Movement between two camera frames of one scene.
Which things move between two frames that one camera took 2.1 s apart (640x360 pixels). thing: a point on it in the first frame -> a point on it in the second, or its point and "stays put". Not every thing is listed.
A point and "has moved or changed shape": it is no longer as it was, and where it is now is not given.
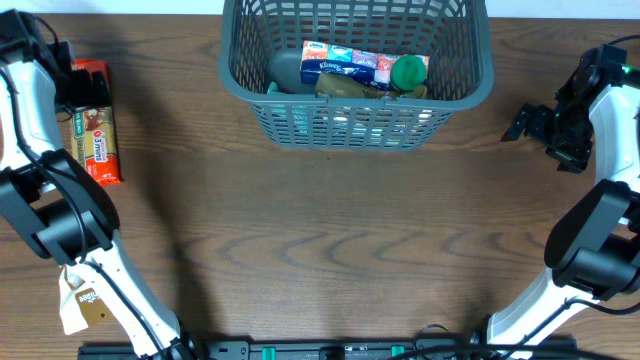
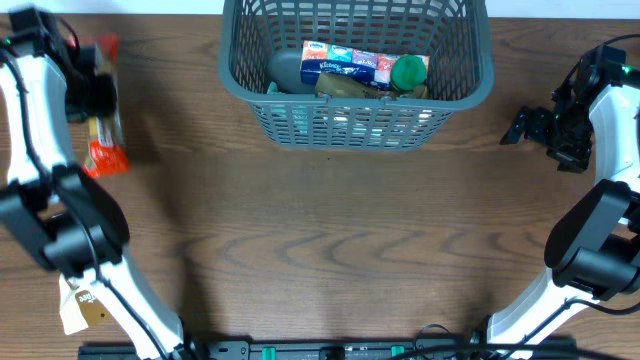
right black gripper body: [542, 126] stays put
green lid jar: [408, 72] stays put
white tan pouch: [81, 307] stays put
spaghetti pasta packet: [96, 133] has moved or changed shape
